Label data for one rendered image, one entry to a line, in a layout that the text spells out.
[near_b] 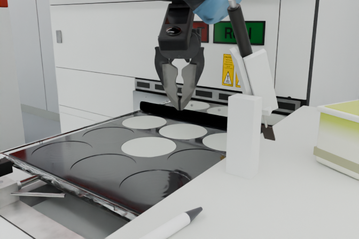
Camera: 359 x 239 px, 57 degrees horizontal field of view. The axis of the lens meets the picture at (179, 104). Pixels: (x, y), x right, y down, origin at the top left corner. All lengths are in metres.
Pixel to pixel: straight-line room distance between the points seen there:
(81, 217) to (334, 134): 0.39
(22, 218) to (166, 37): 0.32
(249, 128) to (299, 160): 0.10
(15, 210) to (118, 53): 0.56
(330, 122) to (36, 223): 0.37
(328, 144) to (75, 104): 0.87
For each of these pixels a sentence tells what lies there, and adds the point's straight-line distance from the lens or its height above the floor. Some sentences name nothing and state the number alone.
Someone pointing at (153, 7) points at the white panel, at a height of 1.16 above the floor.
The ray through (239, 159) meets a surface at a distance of 0.36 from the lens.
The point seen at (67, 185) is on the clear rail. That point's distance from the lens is 0.50.
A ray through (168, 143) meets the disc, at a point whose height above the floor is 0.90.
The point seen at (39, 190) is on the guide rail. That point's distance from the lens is 0.63.
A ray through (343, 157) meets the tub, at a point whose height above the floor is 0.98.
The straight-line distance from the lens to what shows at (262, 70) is 0.34.
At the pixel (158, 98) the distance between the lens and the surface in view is 0.85.
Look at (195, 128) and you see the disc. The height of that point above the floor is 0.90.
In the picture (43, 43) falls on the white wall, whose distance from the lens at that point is 4.05.
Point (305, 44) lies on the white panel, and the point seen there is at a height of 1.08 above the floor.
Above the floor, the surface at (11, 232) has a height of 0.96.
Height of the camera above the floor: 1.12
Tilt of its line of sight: 14 degrees down
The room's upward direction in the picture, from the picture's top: straight up
